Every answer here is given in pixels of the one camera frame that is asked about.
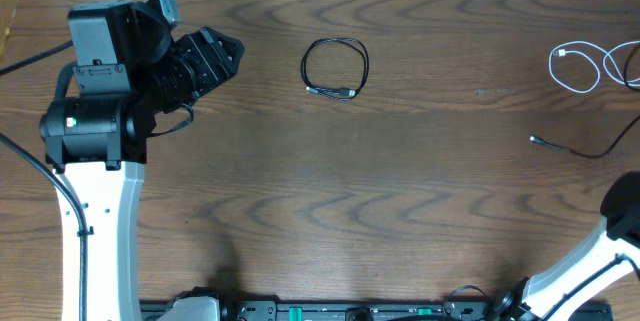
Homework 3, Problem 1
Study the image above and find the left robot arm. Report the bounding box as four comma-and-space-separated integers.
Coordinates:
40, 0, 244, 320

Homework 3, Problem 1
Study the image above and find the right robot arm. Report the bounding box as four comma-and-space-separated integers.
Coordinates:
485, 171, 639, 321

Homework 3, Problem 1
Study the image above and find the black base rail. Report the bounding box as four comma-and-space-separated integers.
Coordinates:
139, 285, 614, 321

